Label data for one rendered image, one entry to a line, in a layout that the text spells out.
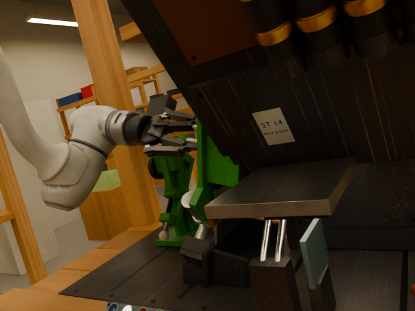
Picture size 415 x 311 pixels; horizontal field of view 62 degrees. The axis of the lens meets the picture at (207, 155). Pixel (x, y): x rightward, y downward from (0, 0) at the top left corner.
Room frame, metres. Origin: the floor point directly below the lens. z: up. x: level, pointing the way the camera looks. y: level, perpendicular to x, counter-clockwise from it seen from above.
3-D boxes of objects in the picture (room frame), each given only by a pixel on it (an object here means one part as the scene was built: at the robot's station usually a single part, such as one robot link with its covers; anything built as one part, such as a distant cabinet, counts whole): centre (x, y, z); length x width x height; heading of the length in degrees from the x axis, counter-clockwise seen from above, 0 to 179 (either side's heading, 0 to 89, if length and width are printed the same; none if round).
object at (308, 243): (0.50, -0.13, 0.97); 0.10 x 0.02 x 0.14; 147
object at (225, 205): (0.56, -0.15, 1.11); 0.39 x 0.16 x 0.03; 147
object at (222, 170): (0.67, -0.04, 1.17); 0.13 x 0.12 x 0.20; 57
